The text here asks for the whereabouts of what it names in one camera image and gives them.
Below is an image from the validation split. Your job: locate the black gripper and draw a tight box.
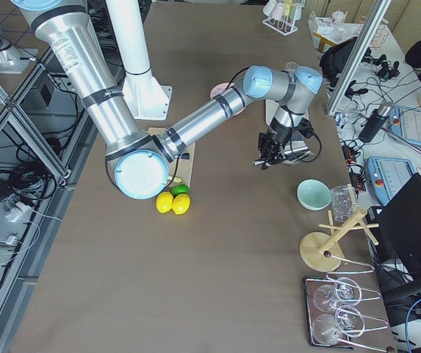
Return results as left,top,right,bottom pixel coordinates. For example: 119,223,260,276
258,132,287,170

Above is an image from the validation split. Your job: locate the metal ice scoop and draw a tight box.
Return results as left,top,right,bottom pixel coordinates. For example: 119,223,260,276
253,146,313,166

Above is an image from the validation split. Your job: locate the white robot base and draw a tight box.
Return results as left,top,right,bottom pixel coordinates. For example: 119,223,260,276
107,0,172,121

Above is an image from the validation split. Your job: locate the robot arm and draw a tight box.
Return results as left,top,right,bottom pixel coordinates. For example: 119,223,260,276
17,1,323,199

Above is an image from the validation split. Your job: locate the clear measuring cup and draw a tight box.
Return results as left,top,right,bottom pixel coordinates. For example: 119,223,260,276
331,185,357,222

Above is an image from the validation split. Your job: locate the wooden cup stand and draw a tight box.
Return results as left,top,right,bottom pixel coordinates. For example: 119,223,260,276
299,183,380,272

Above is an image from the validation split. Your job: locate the white cup rack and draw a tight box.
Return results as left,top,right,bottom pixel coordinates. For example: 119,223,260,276
262,0,306,36

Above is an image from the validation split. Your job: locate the green bowl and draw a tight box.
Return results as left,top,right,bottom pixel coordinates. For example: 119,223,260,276
297,179,331,210

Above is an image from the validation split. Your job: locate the cream serving tray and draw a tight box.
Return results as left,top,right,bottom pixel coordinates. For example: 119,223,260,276
265,100,309,126

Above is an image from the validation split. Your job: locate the bamboo cutting board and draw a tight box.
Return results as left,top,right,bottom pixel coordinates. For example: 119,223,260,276
147,127,196,187

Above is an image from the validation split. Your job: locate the pink bowl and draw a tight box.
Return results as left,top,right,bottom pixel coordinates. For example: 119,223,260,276
209,82,234,99

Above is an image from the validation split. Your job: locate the green lime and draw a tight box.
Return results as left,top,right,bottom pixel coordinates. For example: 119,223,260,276
171,184,190,196

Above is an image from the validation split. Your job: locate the yellow plastic knife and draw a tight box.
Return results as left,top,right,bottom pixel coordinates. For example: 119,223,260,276
168,176,182,182

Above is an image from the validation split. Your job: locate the clear wine glass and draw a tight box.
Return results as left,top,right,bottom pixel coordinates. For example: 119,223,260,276
284,62,299,74

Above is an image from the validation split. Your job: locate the lower whole lemon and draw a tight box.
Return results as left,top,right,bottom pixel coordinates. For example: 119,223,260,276
172,193,190,215

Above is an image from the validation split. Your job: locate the whole lemon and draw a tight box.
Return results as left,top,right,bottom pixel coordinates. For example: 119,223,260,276
172,193,190,215
155,191,174,213

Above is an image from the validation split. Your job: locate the upper whole lemon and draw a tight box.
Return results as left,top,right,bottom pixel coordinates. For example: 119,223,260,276
155,191,174,213

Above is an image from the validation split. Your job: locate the black water bottle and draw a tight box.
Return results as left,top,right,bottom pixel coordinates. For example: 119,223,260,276
359,101,394,143

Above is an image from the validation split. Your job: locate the blue teach pendant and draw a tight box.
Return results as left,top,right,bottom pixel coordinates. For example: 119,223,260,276
389,105,421,147
365,156,414,206

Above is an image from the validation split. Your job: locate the black bag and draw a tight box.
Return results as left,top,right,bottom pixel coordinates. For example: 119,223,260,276
320,37,372,98

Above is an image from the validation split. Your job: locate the black monitor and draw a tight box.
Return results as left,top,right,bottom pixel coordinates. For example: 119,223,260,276
367,174,421,273

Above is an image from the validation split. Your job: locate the black glass tray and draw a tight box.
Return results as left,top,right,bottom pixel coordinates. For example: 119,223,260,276
303,277,395,352

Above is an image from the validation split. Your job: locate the aluminium frame post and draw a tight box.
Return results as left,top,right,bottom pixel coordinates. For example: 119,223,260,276
326,0,391,116

